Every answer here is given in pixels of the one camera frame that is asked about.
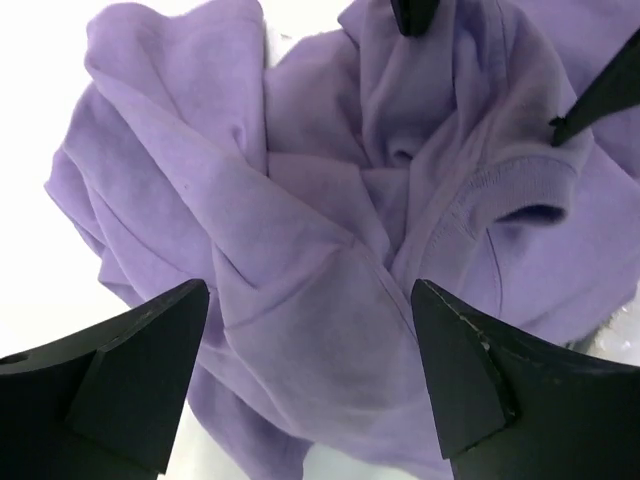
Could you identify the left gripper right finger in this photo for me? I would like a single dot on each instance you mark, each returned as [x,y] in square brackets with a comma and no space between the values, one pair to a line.
[510,406]

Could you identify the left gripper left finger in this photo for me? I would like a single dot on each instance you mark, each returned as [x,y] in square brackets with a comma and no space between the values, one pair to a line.
[104,402]

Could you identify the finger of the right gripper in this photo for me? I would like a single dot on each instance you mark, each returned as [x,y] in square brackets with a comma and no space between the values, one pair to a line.
[414,17]
[615,89]

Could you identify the purple t shirt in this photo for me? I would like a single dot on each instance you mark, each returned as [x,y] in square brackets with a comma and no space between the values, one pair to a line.
[312,194]

